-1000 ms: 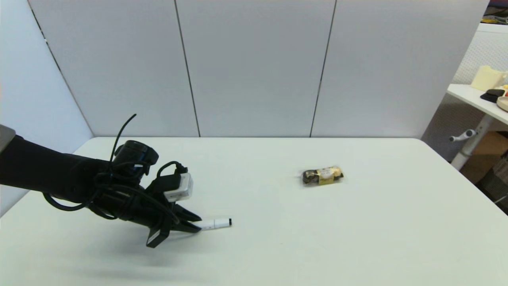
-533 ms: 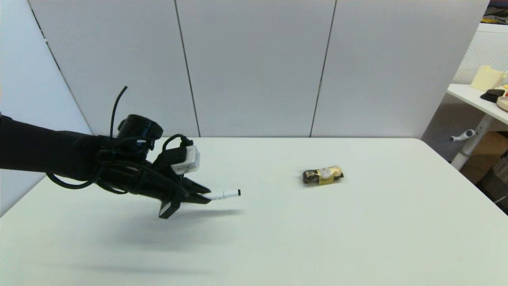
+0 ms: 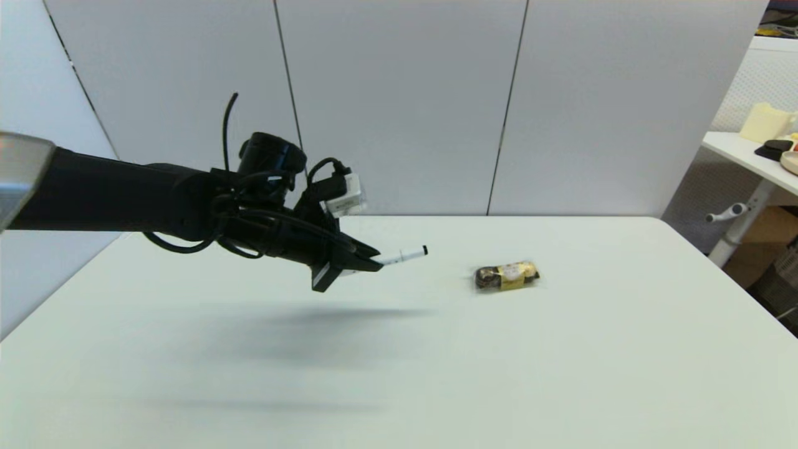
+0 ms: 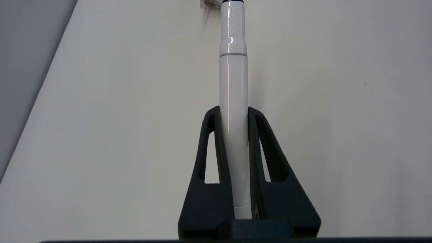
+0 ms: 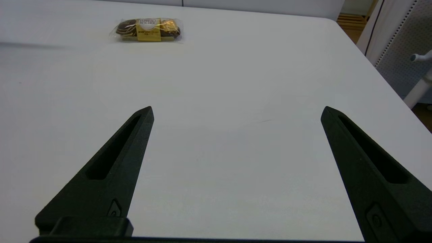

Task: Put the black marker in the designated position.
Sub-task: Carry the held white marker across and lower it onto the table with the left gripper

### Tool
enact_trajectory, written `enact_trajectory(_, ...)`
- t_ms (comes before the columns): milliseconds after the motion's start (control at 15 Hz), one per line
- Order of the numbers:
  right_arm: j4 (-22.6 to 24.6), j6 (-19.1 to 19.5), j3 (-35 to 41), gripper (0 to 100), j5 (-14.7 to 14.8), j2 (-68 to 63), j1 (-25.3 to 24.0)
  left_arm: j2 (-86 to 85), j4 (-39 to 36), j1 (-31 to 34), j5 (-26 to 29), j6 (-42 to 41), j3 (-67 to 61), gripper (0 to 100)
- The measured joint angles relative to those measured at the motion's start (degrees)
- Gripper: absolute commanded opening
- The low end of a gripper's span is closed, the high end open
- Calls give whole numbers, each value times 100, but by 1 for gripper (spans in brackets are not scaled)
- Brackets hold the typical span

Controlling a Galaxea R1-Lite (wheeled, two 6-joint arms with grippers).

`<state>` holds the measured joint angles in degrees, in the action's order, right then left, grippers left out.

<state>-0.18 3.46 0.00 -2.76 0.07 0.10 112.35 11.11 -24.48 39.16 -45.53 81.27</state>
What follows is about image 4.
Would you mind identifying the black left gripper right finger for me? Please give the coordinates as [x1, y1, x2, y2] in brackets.
[248, 107, 321, 238]

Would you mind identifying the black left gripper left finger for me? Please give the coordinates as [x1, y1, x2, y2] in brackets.
[178, 106, 235, 241]

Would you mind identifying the white marker with black caps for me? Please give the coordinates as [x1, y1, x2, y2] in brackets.
[219, 0, 252, 220]

